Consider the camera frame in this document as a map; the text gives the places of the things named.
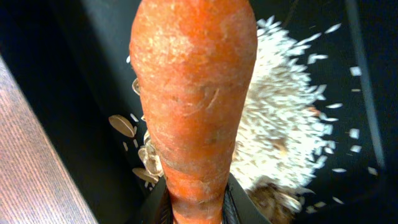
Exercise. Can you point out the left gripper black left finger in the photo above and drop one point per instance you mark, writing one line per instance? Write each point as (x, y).
(157, 209)

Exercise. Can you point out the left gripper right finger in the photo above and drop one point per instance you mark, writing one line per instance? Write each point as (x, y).
(238, 207)

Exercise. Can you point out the orange carrot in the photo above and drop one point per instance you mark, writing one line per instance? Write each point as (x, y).
(194, 60)

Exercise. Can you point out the pile of rice and shells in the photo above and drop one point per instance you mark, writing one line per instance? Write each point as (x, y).
(279, 144)

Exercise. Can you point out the black rectangular tray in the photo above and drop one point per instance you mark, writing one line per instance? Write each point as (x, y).
(66, 58)

